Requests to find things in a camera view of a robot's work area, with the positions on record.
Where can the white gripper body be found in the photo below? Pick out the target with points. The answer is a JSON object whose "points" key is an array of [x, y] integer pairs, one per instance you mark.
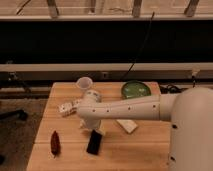
{"points": [[91, 124]]}

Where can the black eraser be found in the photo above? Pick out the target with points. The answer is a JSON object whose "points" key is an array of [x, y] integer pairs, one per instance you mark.
{"points": [[94, 143]]}

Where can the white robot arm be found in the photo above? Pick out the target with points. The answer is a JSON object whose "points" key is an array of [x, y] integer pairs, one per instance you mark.
{"points": [[189, 112]]}

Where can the white sponge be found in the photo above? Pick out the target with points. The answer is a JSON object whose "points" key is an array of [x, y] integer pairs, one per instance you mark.
{"points": [[128, 125]]}

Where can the white plastic bottle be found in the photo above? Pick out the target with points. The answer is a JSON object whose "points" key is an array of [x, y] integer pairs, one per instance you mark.
{"points": [[69, 108]]}

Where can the dark red chili pepper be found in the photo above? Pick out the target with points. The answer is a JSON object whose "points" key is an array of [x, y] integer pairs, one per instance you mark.
{"points": [[55, 144]]}

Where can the clear plastic cup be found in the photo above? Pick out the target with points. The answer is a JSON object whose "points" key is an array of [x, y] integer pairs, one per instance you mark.
{"points": [[84, 84]]}

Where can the green bowl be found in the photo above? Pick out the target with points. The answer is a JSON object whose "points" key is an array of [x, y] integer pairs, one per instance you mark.
{"points": [[135, 89]]}

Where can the black chair base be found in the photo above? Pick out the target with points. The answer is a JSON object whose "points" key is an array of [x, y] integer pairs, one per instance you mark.
{"points": [[22, 115]]}

